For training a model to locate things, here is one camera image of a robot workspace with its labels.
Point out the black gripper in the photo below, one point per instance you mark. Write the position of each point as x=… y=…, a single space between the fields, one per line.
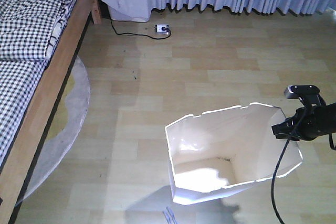
x=287 y=129

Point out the white plastic trash bin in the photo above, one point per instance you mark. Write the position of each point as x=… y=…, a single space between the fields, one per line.
x=223 y=152

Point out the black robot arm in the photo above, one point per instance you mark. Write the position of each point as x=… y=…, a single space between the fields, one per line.
x=307 y=124

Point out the white floor outlet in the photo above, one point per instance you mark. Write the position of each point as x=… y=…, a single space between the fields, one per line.
x=162 y=29

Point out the clear round floor mat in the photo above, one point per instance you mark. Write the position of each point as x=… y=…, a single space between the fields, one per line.
x=64 y=128

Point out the black white checkered bedding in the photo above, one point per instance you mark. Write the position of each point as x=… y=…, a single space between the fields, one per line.
x=30 y=32

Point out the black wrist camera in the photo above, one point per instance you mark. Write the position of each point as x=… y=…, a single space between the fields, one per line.
x=309 y=95

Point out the wooden bed frame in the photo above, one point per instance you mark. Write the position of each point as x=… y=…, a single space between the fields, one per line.
x=42 y=106

